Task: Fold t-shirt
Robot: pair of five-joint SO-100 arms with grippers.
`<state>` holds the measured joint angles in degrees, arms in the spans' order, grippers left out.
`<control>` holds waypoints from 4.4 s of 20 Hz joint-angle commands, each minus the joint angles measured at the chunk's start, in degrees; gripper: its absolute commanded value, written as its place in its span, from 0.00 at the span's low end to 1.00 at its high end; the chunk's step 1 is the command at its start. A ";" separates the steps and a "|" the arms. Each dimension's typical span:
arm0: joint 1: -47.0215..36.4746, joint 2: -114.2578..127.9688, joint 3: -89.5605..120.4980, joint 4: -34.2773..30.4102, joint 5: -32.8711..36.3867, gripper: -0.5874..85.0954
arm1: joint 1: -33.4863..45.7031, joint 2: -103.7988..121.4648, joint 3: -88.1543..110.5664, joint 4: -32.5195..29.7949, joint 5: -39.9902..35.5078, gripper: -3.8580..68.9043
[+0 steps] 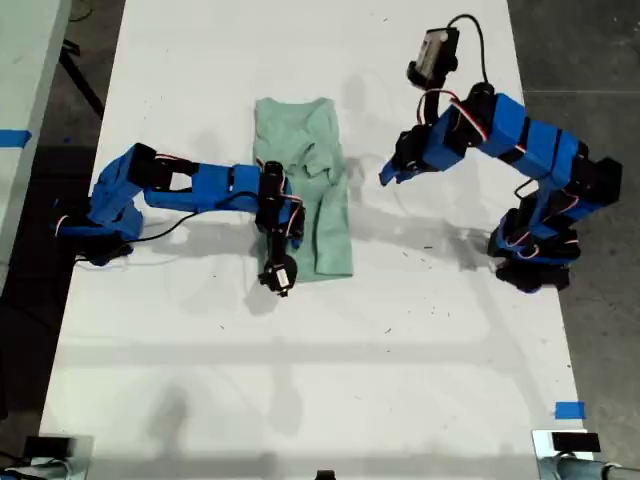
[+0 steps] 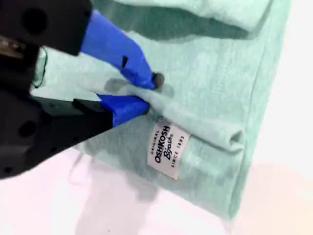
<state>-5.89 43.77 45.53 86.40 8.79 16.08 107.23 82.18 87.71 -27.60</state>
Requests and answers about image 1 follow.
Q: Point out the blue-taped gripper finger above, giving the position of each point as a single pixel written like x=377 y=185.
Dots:
x=387 y=172
x=412 y=175

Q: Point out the pale green T-shirt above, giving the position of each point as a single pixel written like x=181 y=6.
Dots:
x=330 y=225

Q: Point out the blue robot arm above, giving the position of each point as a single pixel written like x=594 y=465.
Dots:
x=200 y=192
x=530 y=145

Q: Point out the black stand leg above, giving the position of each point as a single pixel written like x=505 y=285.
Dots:
x=80 y=80

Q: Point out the blue tape strip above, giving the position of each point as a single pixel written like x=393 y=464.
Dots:
x=15 y=137
x=570 y=410

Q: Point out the white side table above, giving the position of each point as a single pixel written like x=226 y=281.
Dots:
x=20 y=75

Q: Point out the small black box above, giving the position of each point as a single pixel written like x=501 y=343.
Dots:
x=47 y=446
x=575 y=442

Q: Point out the black camera stalk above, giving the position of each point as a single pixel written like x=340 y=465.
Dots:
x=276 y=242
x=434 y=102

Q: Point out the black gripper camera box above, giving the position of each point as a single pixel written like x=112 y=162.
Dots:
x=434 y=55
x=279 y=275

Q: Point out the small black mount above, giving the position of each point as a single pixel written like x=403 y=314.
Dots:
x=326 y=475

